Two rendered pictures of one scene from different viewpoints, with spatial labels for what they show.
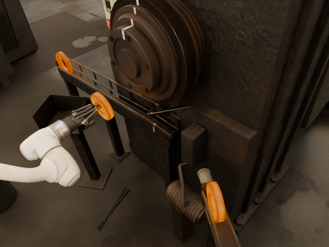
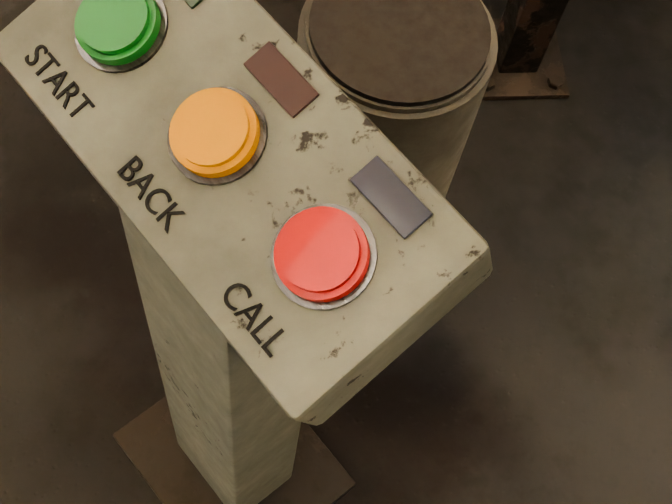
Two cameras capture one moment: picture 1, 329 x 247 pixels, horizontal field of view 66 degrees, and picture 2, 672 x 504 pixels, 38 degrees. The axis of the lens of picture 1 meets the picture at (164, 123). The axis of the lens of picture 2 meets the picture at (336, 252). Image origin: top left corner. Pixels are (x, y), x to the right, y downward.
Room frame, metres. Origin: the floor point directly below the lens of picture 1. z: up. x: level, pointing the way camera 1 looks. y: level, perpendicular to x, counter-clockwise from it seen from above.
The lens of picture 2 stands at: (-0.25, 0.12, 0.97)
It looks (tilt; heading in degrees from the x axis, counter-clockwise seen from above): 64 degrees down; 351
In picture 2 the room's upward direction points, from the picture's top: 11 degrees clockwise
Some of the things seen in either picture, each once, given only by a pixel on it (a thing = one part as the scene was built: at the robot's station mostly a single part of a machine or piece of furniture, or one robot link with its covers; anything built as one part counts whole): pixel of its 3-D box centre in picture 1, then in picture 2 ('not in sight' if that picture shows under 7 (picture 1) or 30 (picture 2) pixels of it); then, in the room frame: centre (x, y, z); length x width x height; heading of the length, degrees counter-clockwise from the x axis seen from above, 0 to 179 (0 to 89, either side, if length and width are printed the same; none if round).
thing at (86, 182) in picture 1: (79, 146); not in sight; (1.18, 0.59, 0.36); 0.26 x 0.20 x 0.72; 76
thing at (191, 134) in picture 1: (193, 146); not in sight; (0.81, -0.13, 0.68); 0.11 x 0.08 x 0.24; 131
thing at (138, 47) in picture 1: (132, 61); not in sight; (0.91, 0.11, 1.11); 0.28 x 0.06 x 0.28; 41
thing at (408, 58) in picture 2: not in sight; (356, 228); (0.12, 0.05, 0.26); 0.12 x 0.12 x 0.52
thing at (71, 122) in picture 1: (74, 121); not in sight; (0.90, 0.43, 0.84); 0.09 x 0.08 x 0.07; 131
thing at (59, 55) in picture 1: (64, 62); not in sight; (1.80, 0.74, 0.65); 0.18 x 0.03 x 0.18; 43
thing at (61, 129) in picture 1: (60, 130); not in sight; (0.85, 0.48, 0.83); 0.09 x 0.06 x 0.09; 41
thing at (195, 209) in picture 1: (188, 219); not in sight; (0.64, -0.08, 0.27); 0.22 x 0.13 x 0.53; 41
